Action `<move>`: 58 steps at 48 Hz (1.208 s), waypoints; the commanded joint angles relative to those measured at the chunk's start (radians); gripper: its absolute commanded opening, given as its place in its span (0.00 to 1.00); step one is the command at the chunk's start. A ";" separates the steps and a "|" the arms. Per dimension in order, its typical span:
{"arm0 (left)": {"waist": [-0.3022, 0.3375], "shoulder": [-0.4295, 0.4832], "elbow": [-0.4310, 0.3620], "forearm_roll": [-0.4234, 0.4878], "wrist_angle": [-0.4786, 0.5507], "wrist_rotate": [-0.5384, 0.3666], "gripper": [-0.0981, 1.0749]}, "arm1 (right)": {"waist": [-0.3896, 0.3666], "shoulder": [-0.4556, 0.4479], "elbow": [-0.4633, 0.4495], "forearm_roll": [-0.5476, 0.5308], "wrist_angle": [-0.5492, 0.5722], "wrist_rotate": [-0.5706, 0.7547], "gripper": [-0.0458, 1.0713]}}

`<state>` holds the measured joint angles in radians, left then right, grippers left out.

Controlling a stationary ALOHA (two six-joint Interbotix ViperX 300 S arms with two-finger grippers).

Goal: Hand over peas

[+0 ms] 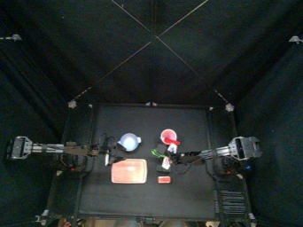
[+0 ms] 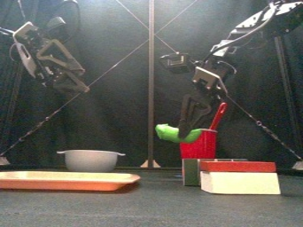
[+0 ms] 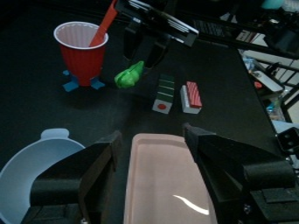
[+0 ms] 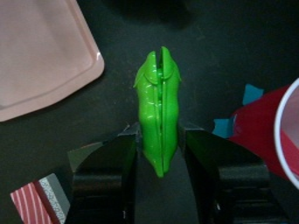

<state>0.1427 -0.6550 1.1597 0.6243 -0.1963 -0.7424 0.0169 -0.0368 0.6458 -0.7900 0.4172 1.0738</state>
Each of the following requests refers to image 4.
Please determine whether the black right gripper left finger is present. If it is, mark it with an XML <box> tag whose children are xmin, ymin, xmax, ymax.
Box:
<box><xmin>64</xmin><ymin>122</ymin><xmax>143</xmax><ymax>224</ymax></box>

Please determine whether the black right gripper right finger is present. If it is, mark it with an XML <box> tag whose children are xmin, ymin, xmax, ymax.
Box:
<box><xmin>176</xmin><ymin>122</ymin><xmax>292</xmax><ymax>224</ymax></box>

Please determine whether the green toy pea pod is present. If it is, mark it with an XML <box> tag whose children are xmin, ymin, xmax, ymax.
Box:
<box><xmin>132</xmin><ymin>45</ymin><xmax>183</xmax><ymax>179</ymax></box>

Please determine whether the blue tape piece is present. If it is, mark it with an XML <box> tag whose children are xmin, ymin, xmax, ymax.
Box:
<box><xmin>242</xmin><ymin>83</ymin><xmax>267</xmax><ymax>107</ymax></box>
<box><xmin>211</xmin><ymin>115</ymin><xmax>239</xmax><ymax>140</ymax></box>

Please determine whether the red plastic cup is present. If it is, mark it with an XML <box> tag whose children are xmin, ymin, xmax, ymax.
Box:
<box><xmin>227</xmin><ymin>77</ymin><xmax>299</xmax><ymax>191</ymax></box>

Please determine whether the red striped toy box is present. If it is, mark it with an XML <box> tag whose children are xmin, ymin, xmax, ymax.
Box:
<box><xmin>8</xmin><ymin>172</ymin><xmax>72</xmax><ymax>224</ymax></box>

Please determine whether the pink plastic tray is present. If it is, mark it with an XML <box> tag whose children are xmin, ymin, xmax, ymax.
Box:
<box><xmin>0</xmin><ymin>0</ymin><xmax>107</xmax><ymax>123</ymax></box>

